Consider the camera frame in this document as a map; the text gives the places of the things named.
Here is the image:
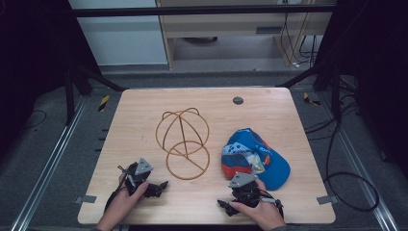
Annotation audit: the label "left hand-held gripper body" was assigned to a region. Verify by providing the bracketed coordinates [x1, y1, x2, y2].
[116, 157, 155, 196]

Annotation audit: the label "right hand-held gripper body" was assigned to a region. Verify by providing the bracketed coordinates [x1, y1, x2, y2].
[227, 171, 268, 208]

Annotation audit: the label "blue baseball cap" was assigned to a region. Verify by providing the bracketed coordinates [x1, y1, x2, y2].
[220, 127, 292, 192]

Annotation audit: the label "brown wire hat stand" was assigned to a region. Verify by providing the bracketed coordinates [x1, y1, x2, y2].
[155, 107, 211, 181]

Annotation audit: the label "person's right hand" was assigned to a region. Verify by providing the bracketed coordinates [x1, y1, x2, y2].
[228, 178, 287, 231]

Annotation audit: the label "person's left hand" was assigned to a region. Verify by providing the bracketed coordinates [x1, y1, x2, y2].
[95, 172, 150, 231]

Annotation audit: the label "yellow black tape strip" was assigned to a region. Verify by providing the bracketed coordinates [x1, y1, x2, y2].
[97, 94, 111, 113]
[302, 91, 322, 107]

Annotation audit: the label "black metal stand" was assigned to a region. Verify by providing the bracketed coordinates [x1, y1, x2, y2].
[276, 62, 344, 123]
[63, 64, 128, 127]

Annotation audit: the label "white cabinet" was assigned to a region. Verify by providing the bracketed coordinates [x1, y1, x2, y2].
[67, 0, 169, 67]

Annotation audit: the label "dark curtain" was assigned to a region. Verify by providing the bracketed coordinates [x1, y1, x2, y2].
[0, 0, 104, 162]
[312, 0, 408, 181]

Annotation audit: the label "light wooden desk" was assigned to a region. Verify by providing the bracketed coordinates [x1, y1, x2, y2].
[155, 0, 338, 70]

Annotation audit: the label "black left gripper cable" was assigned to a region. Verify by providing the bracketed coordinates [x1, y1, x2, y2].
[103, 163, 136, 214]

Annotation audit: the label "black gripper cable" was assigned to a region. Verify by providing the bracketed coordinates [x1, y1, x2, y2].
[103, 163, 136, 214]
[259, 189, 285, 219]

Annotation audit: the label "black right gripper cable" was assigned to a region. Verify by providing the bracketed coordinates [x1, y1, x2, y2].
[259, 189, 285, 219]

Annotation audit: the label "grey metal table bracket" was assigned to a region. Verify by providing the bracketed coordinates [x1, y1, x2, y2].
[316, 194, 340, 206]
[74, 194, 98, 205]

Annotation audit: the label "long black floor cable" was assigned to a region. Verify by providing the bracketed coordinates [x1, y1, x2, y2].
[303, 75, 380, 214]

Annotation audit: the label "aluminium floor rail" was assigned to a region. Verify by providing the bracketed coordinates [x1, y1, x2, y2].
[319, 90, 400, 231]
[9, 95, 89, 231]

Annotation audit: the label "thin black floor cable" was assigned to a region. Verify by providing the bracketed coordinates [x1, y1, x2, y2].
[19, 109, 48, 132]

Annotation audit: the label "black cables under desk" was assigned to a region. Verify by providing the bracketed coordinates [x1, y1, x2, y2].
[278, 0, 319, 69]

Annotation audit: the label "black horizontal frame bar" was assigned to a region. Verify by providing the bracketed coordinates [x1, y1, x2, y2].
[68, 4, 337, 18]

